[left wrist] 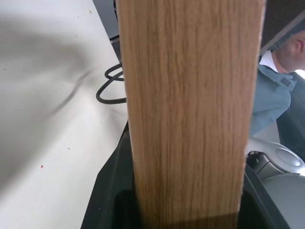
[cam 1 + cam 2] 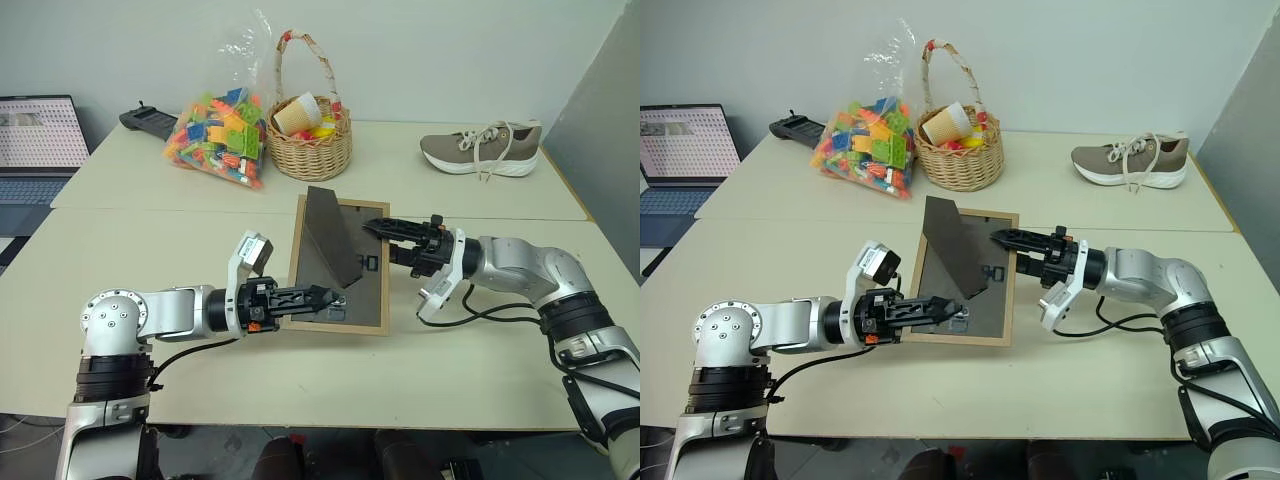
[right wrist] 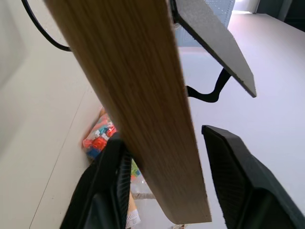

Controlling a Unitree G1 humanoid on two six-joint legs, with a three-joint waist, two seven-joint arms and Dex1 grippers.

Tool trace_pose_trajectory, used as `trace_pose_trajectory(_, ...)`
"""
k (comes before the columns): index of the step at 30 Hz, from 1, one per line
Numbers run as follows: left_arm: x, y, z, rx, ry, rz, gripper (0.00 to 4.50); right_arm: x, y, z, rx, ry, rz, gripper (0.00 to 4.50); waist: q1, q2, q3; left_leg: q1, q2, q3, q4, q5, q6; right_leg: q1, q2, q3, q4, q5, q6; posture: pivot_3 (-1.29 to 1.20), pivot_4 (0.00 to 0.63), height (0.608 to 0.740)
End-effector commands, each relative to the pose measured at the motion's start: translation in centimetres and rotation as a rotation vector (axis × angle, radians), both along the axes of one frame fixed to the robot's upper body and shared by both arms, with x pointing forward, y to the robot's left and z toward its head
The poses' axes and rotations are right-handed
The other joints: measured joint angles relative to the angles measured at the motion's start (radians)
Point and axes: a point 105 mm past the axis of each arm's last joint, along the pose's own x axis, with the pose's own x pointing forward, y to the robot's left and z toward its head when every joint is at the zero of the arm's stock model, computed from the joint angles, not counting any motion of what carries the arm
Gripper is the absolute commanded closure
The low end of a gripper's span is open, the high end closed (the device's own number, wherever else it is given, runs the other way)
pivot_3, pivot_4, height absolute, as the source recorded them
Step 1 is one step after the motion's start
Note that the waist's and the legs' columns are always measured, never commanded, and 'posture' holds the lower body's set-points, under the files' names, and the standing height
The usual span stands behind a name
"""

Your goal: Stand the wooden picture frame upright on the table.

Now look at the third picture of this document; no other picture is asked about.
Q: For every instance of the perforated grey panel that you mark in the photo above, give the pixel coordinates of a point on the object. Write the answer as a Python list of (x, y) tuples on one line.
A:
[(205, 21)]

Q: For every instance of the wooden board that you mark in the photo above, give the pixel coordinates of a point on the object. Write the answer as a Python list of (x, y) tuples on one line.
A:
[(140, 95)]

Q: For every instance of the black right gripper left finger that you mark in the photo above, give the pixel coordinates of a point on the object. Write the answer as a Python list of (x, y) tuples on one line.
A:
[(100, 190)]

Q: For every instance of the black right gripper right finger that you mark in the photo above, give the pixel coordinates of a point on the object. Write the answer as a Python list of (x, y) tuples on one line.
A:
[(243, 181)]

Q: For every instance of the bag of colourful toy blocks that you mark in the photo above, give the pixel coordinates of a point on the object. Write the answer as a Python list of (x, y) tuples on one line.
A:
[(104, 140)]

